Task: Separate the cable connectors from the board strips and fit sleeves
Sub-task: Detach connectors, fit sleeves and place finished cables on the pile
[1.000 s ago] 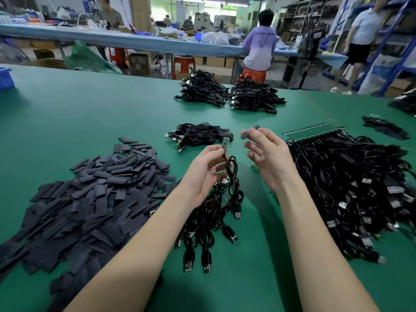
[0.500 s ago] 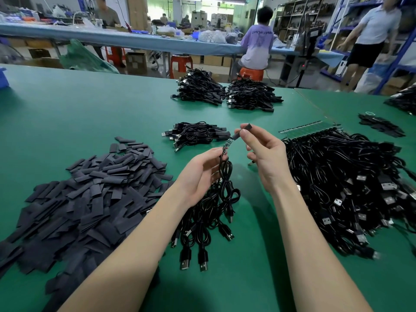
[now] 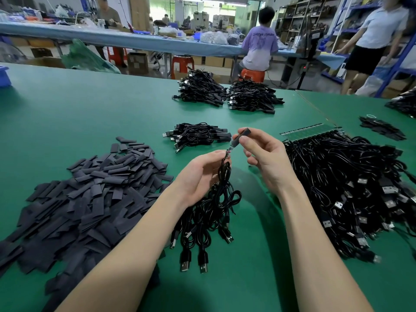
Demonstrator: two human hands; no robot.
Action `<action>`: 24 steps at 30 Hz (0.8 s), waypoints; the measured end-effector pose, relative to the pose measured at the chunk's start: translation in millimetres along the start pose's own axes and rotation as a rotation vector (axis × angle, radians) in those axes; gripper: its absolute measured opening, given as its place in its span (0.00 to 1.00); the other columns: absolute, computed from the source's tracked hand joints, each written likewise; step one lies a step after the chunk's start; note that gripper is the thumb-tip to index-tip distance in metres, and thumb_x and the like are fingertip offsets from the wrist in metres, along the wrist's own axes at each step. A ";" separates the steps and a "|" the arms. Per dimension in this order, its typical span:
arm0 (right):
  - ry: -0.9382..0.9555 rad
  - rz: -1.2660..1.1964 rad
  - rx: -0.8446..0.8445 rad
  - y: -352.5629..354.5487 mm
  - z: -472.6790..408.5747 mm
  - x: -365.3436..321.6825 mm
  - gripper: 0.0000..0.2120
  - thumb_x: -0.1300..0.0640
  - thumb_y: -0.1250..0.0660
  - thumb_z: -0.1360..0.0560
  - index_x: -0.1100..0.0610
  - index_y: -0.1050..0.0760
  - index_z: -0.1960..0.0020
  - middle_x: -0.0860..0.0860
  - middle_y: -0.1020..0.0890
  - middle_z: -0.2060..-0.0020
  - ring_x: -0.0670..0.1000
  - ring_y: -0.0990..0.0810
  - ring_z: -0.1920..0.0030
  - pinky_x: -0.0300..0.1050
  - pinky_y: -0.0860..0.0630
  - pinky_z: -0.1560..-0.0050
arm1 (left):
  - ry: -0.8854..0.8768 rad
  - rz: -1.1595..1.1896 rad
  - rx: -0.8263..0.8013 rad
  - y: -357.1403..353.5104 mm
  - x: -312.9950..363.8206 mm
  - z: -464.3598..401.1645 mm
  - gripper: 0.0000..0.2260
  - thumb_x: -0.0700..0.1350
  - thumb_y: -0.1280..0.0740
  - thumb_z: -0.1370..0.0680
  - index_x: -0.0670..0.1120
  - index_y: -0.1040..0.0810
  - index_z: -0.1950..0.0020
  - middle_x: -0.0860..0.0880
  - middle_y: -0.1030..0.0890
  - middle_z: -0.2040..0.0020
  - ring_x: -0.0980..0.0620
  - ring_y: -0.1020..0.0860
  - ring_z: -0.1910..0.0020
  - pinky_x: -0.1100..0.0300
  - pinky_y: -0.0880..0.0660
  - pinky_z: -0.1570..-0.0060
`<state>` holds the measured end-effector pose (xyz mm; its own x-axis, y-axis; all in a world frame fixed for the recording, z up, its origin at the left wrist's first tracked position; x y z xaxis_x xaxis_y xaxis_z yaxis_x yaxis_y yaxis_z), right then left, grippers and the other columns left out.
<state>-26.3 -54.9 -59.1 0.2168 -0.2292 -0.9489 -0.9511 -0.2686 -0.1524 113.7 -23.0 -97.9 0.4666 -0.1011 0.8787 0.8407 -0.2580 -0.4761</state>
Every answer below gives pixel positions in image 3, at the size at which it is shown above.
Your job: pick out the person's left hand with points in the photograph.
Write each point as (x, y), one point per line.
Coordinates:
(201, 177)

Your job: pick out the person's right hand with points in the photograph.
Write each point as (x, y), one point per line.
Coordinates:
(273, 159)

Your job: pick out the black heat shrink sleeve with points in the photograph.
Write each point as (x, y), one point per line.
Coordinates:
(240, 136)

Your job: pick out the pile of black sleeve strips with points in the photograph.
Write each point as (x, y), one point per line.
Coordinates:
(78, 204)

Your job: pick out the person's right forearm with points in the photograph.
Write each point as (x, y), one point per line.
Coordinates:
(325, 256)

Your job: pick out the person's left forearm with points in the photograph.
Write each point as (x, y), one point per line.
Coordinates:
(123, 263)

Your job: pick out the orange plastic stool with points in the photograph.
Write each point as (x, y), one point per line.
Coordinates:
(253, 75)

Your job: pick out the brown cardboard box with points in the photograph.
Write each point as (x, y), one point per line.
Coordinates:
(214, 61)

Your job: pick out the black tripod stand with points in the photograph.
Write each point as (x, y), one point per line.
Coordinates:
(311, 42)

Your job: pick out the small upright cardboard box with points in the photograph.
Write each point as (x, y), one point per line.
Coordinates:
(138, 63)

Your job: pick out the dark storage shelf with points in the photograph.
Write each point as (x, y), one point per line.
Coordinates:
(299, 16)

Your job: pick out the green plastic bag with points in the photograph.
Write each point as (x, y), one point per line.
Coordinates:
(90, 58)

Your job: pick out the blue metal shelving rack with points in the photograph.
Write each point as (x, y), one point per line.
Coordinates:
(361, 7)

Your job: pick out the long blue work table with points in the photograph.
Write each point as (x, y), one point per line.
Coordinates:
(97, 35)

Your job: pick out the open cardboard box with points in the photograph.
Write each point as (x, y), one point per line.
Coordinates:
(45, 62)

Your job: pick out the blue plastic bin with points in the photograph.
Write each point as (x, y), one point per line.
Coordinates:
(4, 76)

